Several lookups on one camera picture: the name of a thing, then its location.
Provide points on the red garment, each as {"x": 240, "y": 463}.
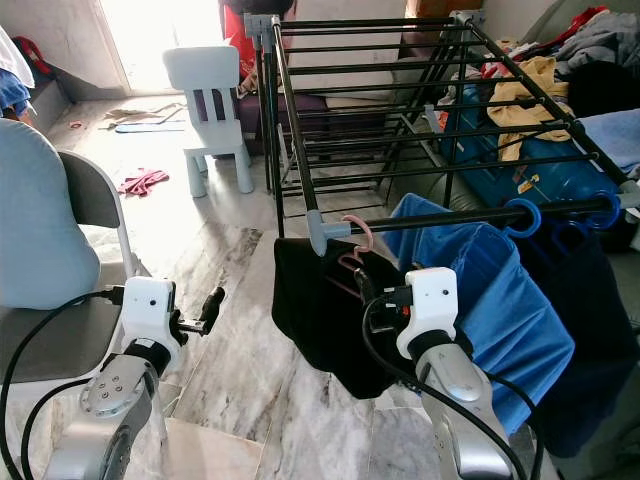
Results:
{"x": 240, "y": 40}

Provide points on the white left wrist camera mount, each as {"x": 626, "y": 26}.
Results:
{"x": 148, "y": 310}

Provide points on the dark navy garment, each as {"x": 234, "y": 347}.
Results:
{"x": 590, "y": 320}

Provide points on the grey clothes pile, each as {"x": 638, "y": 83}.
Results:
{"x": 600, "y": 40}

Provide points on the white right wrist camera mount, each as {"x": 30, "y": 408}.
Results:
{"x": 428, "y": 305}

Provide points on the light blue cushion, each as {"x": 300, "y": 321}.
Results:
{"x": 40, "y": 220}

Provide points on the light blue folded cloth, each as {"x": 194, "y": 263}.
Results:
{"x": 610, "y": 140}

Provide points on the pink plastic hanger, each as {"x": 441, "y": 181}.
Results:
{"x": 360, "y": 238}

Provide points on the blue shirt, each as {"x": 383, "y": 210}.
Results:
{"x": 510, "y": 320}

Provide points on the magenta cloth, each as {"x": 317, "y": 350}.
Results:
{"x": 143, "y": 181}

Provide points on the beige floor cloth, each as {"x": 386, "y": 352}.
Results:
{"x": 140, "y": 112}

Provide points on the white and blue garment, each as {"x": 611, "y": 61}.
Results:
{"x": 12, "y": 75}

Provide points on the white child chair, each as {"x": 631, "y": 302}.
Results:
{"x": 215, "y": 120}

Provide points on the blue plastic hanger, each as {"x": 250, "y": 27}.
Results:
{"x": 605, "y": 222}
{"x": 523, "y": 232}

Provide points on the black garment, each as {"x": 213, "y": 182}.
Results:
{"x": 320, "y": 310}

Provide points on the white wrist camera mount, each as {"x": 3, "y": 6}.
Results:
{"x": 428, "y": 305}
{"x": 148, "y": 310}

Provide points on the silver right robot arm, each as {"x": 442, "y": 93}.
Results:
{"x": 460, "y": 410}

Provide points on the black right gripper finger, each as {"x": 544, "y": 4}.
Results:
{"x": 365, "y": 280}

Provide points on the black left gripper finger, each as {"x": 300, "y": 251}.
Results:
{"x": 215, "y": 300}

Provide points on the tan yellow cloth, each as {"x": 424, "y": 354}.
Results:
{"x": 525, "y": 110}

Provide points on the black metal drying rack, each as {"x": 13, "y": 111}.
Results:
{"x": 300, "y": 130}

